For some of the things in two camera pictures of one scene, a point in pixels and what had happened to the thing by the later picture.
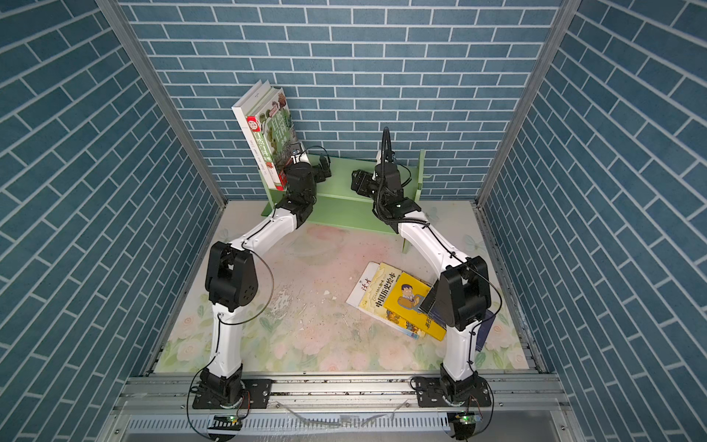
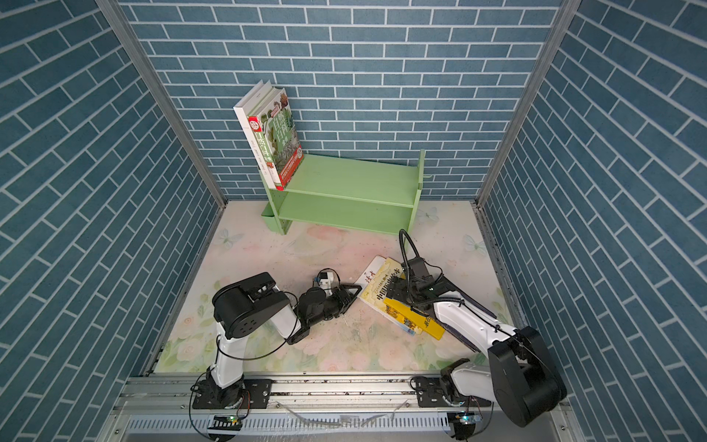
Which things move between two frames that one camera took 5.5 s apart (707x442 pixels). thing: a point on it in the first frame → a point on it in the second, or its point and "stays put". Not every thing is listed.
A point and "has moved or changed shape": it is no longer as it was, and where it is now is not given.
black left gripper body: (318, 175) → (334, 306)
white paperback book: (242, 108) stays put
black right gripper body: (369, 186) → (399, 284)
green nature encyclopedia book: (276, 133) stays put
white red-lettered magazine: (360, 288) has moved or changed shape
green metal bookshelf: (339, 205) stays put
